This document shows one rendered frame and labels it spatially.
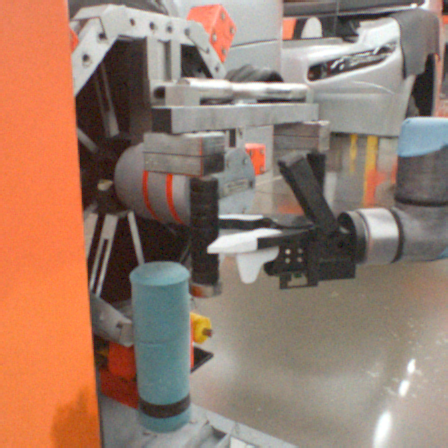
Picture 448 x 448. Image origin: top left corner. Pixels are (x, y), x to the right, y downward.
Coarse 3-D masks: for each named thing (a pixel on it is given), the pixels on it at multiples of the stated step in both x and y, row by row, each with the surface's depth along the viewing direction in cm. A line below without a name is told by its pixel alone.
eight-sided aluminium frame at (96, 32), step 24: (72, 24) 70; (96, 24) 68; (120, 24) 71; (144, 24) 75; (168, 24) 80; (192, 24) 85; (96, 48) 68; (192, 48) 88; (72, 72) 65; (192, 72) 94; (216, 72) 93; (240, 144) 104; (96, 312) 76; (120, 312) 87; (120, 336) 81
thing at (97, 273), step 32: (96, 96) 83; (128, 96) 110; (128, 128) 91; (96, 160) 85; (96, 192) 86; (96, 224) 89; (128, 224) 94; (160, 224) 103; (96, 256) 88; (128, 256) 110; (160, 256) 107; (96, 288) 89; (128, 288) 99
